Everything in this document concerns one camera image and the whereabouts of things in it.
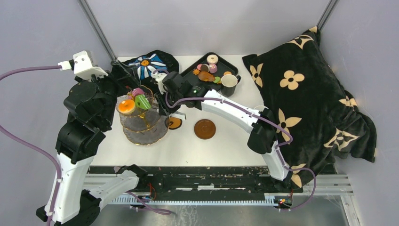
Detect green cake slice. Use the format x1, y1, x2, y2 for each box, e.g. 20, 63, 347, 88
134, 94, 152, 110

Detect orange donut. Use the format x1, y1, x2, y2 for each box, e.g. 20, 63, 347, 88
117, 99, 136, 115

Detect metal tongs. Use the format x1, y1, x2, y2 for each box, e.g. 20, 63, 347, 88
169, 111, 186, 121

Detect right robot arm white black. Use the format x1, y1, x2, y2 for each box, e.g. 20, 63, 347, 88
151, 69, 289, 181

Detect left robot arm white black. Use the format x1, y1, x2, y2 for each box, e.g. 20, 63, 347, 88
36, 60, 147, 226

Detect black flower-print cloth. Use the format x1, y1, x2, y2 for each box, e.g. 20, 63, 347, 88
123, 50, 179, 93

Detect orange flower cookie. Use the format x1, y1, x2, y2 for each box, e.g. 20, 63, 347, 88
193, 69, 201, 76

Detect orange black round coaster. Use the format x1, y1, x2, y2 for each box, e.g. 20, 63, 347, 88
168, 117, 183, 130

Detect black serving tray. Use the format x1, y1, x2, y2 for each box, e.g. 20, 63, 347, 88
180, 52, 239, 91

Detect pink frosted cupcake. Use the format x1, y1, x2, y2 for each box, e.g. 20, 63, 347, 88
209, 64, 217, 73

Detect green macaron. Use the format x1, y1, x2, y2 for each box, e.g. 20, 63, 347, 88
213, 77, 221, 84

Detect brown round coaster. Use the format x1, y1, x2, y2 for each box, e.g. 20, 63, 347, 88
194, 119, 216, 140

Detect black paper cup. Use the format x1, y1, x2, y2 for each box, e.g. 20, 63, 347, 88
221, 74, 241, 97

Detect black floral blanket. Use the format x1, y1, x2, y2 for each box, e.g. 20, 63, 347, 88
242, 27, 377, 189

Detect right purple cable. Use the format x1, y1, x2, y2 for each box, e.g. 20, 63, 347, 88
152, 68, 317, 211

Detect purple cable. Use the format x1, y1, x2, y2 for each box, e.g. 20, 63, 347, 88
0, 65, 172, 226
152, 68, 317, 211

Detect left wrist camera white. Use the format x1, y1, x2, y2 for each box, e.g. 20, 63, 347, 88
58, 50, 108, 81

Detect white ring donut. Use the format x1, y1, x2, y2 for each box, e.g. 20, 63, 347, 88
206, 54, 219, 65

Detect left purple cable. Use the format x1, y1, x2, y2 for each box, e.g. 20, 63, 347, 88
0, 65, 172, 226

